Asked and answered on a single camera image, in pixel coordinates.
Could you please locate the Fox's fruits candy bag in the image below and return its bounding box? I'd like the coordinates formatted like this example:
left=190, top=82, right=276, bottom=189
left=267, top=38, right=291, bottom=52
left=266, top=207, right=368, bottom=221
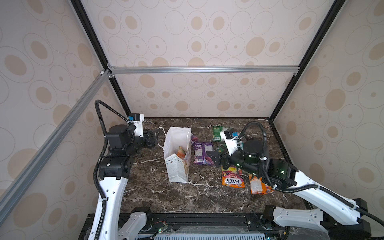
left=222, top=167, right=245, bottom=189
left=177, top=146, right=186, bottom=160

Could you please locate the orange candy bag face down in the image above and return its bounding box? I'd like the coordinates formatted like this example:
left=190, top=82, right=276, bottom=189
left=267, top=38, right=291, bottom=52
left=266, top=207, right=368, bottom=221
left=249, top=175, right=274, bottom=195

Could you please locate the white paper gift bag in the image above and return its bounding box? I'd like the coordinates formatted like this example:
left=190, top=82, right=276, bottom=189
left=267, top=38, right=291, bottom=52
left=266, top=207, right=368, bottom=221
left=159, top=127, right=192, bottom=183

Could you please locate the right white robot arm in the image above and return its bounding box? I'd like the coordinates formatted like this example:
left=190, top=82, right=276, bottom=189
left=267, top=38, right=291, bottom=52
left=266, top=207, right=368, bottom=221
left=207, top=147, right=375, bottom=240

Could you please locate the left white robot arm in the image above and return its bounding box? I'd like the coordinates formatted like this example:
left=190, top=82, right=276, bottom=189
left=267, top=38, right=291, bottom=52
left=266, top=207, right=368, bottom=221
left=88, top=124, right=159, bottom=240

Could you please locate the near green snack bag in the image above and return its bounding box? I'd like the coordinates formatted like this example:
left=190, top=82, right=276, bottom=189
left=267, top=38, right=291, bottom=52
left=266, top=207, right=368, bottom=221
left=216, top=142, right=228, bottom=153

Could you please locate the green snack bag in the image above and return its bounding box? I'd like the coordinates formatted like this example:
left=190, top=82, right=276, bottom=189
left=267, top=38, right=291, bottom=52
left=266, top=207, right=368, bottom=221
left=216, top=142, right=228, bottom=153
left=212, top=126, right=228, bottom=142

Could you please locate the large purple snack bag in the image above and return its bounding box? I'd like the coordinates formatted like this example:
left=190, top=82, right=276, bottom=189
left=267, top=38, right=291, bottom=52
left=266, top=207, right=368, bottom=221
left=193, top=142, right=214, bottom=166

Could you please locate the far green snack bag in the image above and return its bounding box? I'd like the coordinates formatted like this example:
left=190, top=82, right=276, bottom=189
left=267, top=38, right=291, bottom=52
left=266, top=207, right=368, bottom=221
left=212, top=126, right=228, bottom=142

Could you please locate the diagonal aluminium left bar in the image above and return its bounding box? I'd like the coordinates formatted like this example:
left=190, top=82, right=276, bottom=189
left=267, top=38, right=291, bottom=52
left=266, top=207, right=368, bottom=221
left=1, top=70, right=111, bottom=225

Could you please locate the horizontal aluminium back bar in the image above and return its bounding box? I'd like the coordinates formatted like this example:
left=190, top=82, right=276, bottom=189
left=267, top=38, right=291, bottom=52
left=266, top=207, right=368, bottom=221
left=102, top=65, right=300, bottom=75

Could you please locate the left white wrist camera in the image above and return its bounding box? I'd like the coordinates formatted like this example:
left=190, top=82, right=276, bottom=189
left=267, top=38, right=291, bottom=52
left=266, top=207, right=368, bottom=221
left=127, top=113, right=145, bottom=137

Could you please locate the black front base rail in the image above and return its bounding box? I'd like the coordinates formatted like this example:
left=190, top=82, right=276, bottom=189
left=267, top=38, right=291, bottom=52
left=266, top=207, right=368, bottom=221
left=77, top=211, right=337, bottom=240

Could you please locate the right black corrugated cable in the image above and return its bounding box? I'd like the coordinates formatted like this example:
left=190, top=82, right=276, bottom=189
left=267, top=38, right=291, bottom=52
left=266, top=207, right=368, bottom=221
left=236, top=120, right=384, bottom=227

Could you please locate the black left frame post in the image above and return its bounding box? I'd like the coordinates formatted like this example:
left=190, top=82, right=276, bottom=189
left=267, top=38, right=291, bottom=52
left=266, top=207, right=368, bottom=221
left=70, top=0, right=131, bottom=115

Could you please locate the black frame post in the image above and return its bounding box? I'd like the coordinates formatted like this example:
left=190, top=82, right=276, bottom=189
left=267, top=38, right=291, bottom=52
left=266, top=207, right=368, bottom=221
left=269, top=0, right=346, bottom=123
left=70, top=0, right=131, bottom=115

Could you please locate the black right frame post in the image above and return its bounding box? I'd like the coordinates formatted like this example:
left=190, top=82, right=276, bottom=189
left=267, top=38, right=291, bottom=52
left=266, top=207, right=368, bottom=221
left=269, top=0, right=346, bottom=123

